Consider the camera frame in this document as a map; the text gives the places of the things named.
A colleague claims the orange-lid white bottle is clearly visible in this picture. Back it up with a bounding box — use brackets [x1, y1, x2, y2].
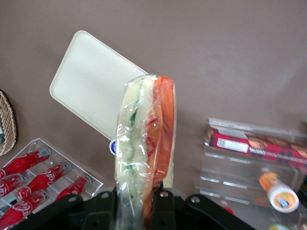
[259, 171, 300, 213]

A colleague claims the cream plastic serving tray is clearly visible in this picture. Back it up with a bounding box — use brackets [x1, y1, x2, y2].
[49, 30, 150, 142]

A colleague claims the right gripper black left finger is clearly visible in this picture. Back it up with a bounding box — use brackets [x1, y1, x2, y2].
[83, 190, 118, 230]

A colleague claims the light tan wicker basket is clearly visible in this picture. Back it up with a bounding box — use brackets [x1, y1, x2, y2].
[0, 90, 17, 157]

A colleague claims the clear acrylic tiered shelf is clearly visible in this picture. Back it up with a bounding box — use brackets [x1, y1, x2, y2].
[195, 117, 307, 230]

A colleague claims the blue-lid white bottle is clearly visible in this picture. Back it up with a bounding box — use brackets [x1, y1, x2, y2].
[108, 139, 118, 157]

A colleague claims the clear acrylic bottle rack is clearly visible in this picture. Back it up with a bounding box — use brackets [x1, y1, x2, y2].
[0, 137, 104, 230]

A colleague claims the red plaid cookie box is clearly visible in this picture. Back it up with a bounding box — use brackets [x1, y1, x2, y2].
[207, 126, 307, 169]

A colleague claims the plastic-wrapped triangle sandwich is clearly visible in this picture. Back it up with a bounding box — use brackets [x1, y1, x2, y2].
[114, 74, 178, 230]

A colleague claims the red-lid white bottle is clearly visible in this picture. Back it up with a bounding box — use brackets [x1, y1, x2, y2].
[222, 205, 235, 216]

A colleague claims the red Coca-Cola bottle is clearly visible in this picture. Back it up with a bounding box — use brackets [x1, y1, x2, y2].
[0, 172, 25, 199]
[17, 160, 72, 200]
[0, 146, 52, 178]
[0, 190, 48, 228]
[55, 175, 93, 201]

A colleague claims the brown table cover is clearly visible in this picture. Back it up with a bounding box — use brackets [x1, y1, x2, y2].
[0, 0, 307, 230]

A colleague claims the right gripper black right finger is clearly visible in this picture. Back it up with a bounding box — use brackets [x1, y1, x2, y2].
[153, 187, 177, 230]

